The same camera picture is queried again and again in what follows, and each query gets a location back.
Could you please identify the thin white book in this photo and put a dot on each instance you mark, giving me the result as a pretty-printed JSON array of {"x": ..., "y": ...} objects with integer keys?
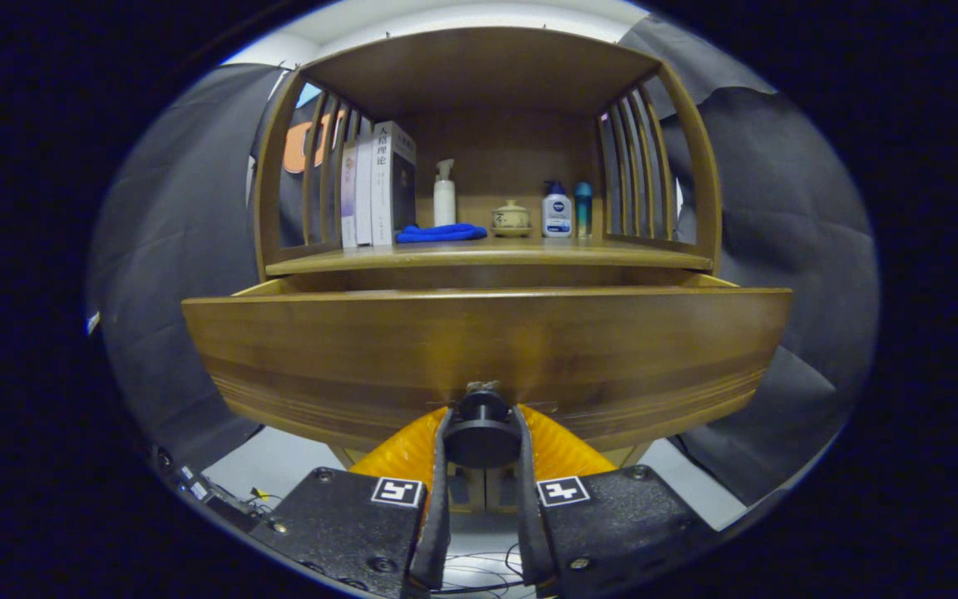
[{"x": 363, "y": 191}]

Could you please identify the black drawer knob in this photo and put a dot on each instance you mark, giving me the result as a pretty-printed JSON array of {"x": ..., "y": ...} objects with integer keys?
[{"x": 481, "y": 441}]

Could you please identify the thick white dark-cover book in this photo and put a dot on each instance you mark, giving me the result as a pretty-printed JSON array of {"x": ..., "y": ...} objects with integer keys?
[{"x": 387, "y": 183}]

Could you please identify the blue folded cloth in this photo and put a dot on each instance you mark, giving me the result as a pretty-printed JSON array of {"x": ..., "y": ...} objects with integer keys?
[{"x": 441, "y": 234}]

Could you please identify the beige lidded teacup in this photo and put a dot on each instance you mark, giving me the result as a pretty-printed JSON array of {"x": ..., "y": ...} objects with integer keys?
[{"x": 511, "y": 220}]

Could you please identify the white blue-capped lotion bottle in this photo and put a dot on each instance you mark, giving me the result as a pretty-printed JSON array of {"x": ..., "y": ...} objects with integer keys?
[{"x": 556, "y": 216}]

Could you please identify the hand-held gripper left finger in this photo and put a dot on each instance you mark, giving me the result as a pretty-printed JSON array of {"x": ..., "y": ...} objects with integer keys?
[{"x": 437, "y": 516}]

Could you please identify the lavender spine book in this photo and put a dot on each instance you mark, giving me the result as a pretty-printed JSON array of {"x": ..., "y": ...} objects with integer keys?
[{"x": 348, "y": 195}]

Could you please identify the wooden cabinet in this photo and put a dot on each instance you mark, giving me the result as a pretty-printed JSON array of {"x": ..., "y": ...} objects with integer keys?
[{"x": 487, "y": 75}]

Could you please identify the teal slim bottle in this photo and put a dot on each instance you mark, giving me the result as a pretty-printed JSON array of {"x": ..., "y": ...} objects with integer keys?
[{"x": 584, "y": 212}]

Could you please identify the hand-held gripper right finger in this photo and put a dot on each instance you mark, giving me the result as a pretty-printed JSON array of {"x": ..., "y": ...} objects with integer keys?
[{"x": 529, "y": 532}]

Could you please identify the white blue equipment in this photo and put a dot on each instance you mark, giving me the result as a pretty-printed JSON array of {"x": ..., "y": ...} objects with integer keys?
[{"x": 93, "y": 323}]

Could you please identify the wooden drawer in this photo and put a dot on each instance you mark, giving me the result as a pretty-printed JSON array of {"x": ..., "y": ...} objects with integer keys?
[{"x": 362, "y": 349}]

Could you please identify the white pump bottle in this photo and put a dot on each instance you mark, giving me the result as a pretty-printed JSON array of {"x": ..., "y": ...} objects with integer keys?
[{"x": 444, "y": 200}]

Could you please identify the wooden cabinet door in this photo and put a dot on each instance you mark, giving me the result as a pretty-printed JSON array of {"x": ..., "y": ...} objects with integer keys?
[
  {"x": 479, "y": 487},
  {"x": 491, "y": 487}
]

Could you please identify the wooden countertop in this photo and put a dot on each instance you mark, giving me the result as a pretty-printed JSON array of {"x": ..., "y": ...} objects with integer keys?
[{"x": 529, "y": 252}]

